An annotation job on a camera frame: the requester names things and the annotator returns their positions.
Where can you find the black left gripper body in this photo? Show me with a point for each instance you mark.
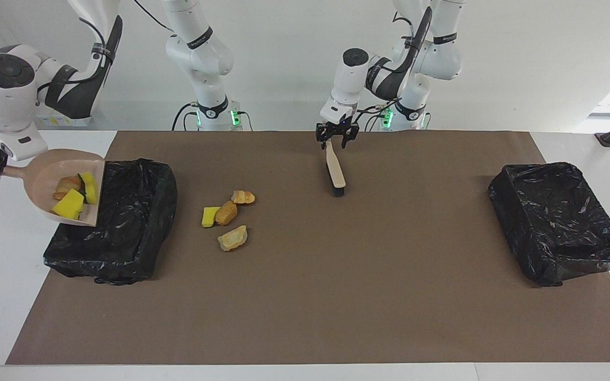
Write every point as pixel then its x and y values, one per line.
pixel 339 127

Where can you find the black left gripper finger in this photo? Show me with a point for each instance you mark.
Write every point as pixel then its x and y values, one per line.
pixel 349 136
pixel 323 133

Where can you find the beige hand brush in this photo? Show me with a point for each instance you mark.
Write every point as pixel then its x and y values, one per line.
pixel 335 169

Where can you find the beige plastic dustpan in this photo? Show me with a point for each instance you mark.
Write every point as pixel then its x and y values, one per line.
pixel 37 185

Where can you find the striped croissant piece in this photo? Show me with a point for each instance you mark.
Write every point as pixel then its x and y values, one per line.
pixel 66 186
pixel 243 197

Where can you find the yellow sponge piece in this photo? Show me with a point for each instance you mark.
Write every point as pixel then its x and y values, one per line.
pixel 209 217
pixel 91 190
pixel 69 205

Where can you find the brown round bun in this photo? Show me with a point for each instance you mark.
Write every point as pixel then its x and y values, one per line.
pixel 226 212

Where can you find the pale bread chunk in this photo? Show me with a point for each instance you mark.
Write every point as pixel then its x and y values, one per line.
pixel 232 238

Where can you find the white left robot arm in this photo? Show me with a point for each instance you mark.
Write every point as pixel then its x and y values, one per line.
pixel 355 79

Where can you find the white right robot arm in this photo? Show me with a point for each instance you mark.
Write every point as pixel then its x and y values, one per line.
pixel 3 90

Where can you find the black bag lined bin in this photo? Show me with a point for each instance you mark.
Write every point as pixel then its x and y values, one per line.
pixel 559 222
pixel 135 222

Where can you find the brown table mat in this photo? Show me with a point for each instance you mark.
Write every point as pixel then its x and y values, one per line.
pixel 305 317

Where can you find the white wall boxes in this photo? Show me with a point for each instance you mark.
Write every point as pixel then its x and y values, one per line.
pixel 64 120

